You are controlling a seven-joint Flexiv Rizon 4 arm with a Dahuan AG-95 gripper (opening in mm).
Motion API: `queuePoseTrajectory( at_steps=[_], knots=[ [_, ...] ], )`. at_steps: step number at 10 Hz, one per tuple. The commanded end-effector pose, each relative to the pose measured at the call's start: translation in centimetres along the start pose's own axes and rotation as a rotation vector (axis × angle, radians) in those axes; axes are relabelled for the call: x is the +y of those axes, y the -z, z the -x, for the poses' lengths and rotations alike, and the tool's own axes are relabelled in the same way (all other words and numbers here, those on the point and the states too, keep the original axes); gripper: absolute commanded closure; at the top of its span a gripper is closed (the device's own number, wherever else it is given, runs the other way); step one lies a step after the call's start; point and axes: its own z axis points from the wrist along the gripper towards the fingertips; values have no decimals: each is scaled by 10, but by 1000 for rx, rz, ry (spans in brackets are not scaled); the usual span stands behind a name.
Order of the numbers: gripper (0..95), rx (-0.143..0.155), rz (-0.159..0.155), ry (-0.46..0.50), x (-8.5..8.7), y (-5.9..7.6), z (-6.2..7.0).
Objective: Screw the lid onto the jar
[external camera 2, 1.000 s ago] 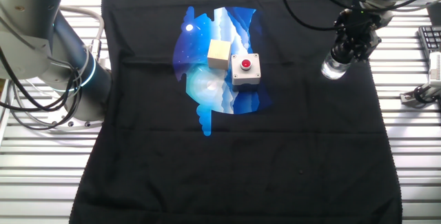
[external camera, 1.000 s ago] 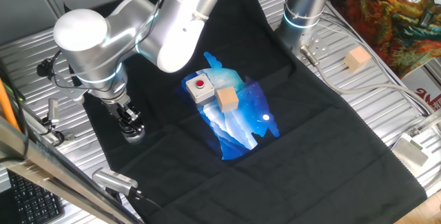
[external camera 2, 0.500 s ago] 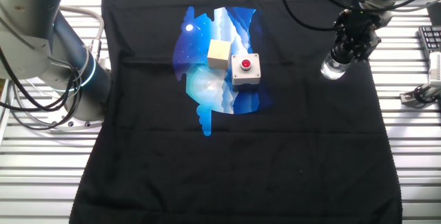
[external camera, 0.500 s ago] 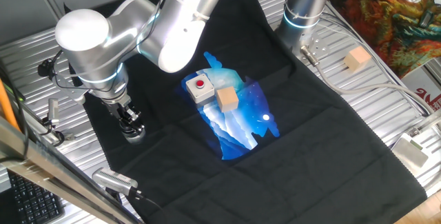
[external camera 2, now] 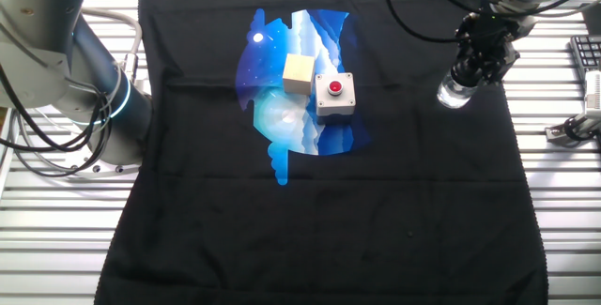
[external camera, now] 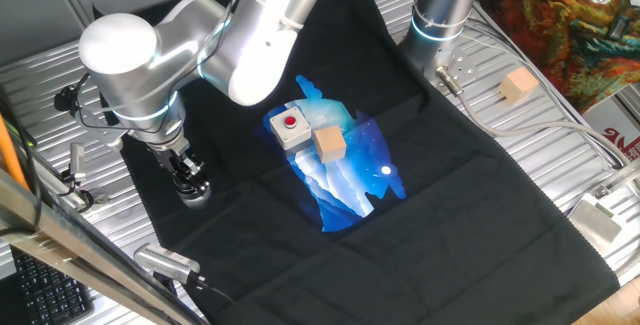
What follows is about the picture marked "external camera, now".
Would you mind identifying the small dark metal object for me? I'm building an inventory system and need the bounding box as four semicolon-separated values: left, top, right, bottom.
610;14;632;42

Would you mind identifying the colourful patterned cloth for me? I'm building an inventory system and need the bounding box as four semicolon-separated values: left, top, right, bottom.
477;0;640;115

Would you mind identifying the aluminium frame beam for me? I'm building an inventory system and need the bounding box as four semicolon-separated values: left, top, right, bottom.
0;167;206;325

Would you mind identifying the grey looped arm cable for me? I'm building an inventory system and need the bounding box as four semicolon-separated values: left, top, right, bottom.
82;0;256;114

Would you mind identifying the black exterior camera plug cable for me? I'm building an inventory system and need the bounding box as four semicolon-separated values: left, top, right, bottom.
187;272;246;316

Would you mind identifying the thick grey base cable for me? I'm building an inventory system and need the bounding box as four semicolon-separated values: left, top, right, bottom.
434;64;629;169

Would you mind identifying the clear glass jar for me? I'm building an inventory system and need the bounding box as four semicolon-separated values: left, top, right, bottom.
177;184;212;210

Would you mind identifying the white panel with red logo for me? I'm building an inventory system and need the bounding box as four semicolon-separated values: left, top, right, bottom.
579;97;640;169

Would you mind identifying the wooden cube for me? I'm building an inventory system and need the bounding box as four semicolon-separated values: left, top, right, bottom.
497;66;540;105
313;125;348;164

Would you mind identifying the grey box with red button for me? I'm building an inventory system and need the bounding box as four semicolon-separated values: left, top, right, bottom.
269;106;314;151

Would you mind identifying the small silver exterior camera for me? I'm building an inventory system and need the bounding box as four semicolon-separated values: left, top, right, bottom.
69;142;89;182

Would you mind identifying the white flat device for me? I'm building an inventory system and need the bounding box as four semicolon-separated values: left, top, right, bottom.
568;192;624;256

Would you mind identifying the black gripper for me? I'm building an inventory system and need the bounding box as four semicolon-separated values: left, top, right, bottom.
155;147;209;190

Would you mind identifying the silver ribbed exterior camera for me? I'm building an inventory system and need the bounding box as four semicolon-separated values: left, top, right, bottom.
133;243;202;286

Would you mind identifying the orange tube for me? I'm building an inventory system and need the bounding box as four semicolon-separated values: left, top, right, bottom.
0;113;31;191

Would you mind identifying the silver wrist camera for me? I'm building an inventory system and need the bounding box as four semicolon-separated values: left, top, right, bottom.
79;112;132;154

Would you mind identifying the black cloth with blue print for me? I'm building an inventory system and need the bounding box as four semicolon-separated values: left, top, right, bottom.
92;0;621;325

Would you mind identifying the black keyboard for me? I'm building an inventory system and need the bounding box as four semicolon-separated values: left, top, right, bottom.
9;245;96;325

